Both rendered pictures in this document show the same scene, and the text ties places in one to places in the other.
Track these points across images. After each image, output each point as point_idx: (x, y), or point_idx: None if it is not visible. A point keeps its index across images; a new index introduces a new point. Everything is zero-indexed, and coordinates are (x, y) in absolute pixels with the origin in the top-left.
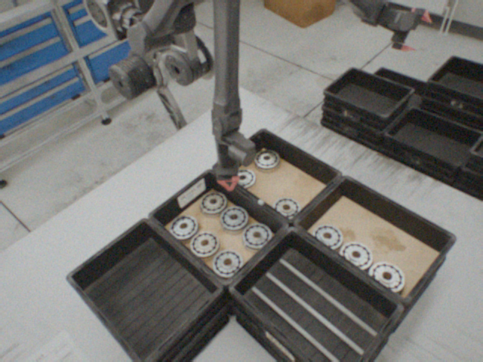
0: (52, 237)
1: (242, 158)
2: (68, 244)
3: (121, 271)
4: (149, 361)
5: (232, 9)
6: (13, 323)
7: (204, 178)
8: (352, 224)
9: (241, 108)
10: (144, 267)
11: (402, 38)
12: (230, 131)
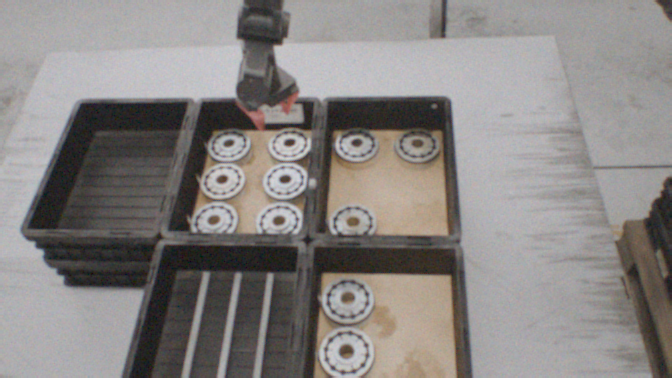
0: (162, 67)
1: (236, 83)
2: (164, 84)
3: (139, 140)
4: (29, 233)
5: None
6: (60, 120)
7: (304, 106)
8: (408, 318)
9: (281, 10)
10: (157, 155)
11: None
12: (262, 38)
